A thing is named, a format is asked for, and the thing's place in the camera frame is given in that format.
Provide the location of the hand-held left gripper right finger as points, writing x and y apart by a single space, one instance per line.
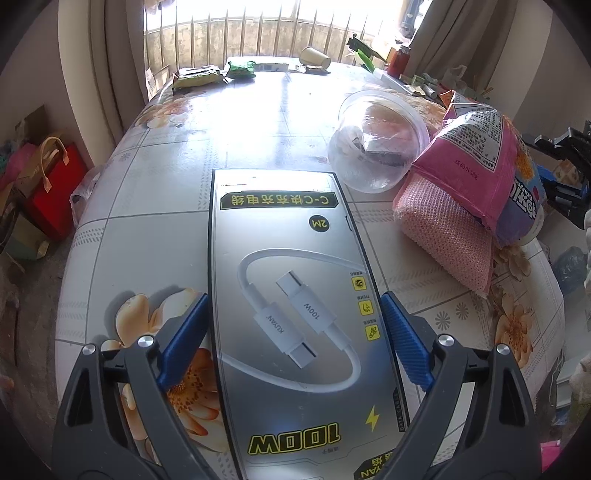
406 337

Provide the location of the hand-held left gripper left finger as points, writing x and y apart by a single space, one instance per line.
184 337

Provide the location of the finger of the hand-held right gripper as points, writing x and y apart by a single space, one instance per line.
572 194
577 143

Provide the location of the dark blue bag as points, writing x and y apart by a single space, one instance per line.
572 272

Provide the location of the pink printed snack bag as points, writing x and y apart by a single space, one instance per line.
471 152

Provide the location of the pink mesh packet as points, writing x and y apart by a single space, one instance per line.
443 230

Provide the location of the floral tablecloth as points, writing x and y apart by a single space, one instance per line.
161 184

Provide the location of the beige curtain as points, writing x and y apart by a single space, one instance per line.
457 37
111 69

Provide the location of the clear plastic bowl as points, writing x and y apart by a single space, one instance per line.
369 177

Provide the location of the dark foil wrapper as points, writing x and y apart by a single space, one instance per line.
383 154

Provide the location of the red gift bag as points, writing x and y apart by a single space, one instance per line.
55 194

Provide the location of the white box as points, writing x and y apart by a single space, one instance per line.
390 81

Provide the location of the green and black tool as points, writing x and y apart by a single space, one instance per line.
364 53

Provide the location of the yellow-green snack packet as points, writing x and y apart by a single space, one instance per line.
196 77

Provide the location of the small brown wrapper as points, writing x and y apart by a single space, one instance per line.
314 70

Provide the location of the green snack packet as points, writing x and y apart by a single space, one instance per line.
240 69

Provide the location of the brown paper cup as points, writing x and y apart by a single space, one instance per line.
315 57

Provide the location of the window railing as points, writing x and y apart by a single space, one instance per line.
258 32

